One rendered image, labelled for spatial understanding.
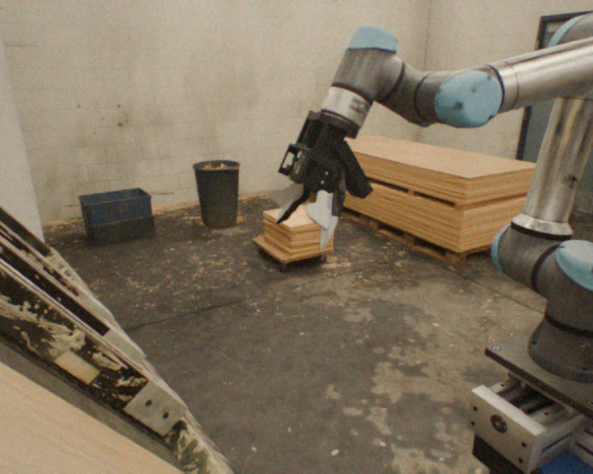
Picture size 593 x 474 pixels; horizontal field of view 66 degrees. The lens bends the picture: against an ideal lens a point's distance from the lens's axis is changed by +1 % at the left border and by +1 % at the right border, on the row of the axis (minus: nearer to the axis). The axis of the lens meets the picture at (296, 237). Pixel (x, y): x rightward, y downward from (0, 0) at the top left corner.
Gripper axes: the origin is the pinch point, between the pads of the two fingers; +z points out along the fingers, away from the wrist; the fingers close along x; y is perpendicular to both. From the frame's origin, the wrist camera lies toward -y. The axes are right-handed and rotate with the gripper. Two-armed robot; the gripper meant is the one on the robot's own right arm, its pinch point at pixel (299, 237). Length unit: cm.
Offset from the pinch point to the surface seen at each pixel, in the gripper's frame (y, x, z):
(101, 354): 19.8, -12.6, 32.5
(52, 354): 27.4, -11.5, 32.9
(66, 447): 29.5, 18.2, 27.3
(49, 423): 31.1, 14.7, 27.0
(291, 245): -165, -238, 34
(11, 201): 20, -347, 90
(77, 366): 22.8, -12.3, 35.2
